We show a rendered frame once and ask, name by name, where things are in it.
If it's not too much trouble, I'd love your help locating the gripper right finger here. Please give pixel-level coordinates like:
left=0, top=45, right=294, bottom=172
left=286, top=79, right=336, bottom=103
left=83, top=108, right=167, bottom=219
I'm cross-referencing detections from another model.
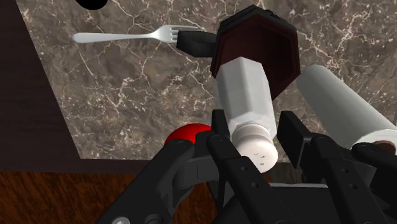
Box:
left=277, top=110, right=397, bottom=224

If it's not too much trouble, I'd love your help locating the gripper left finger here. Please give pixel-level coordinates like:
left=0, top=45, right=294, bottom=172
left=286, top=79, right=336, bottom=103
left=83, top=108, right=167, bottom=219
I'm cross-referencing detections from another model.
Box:
left=95, top=109, right=294, bottom=224

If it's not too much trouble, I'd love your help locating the red ball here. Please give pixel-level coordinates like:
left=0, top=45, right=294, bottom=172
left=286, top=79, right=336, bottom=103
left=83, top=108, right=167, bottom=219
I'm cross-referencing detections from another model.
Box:
left=164, top=123, right=212, bottom=146

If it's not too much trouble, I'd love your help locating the white paper towel roll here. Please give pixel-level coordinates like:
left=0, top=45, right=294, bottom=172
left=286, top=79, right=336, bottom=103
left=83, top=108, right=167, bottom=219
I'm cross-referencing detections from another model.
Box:
left=295, top=64, right=397, bottom=155

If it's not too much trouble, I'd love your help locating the white salt shaker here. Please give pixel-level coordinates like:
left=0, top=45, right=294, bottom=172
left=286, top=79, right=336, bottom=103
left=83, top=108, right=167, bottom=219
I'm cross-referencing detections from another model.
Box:
left=214, top=57, right=279, bottom=174

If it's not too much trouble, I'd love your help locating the silver fork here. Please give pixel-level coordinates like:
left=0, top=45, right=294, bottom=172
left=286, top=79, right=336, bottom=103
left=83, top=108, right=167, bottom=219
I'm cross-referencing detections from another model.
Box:
left=72, top=24, right=199, bottom=44

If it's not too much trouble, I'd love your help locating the black round object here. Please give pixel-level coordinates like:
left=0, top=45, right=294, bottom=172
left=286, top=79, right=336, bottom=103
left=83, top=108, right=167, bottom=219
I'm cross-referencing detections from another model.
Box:
left=76, top=0, right=109, bottom=11

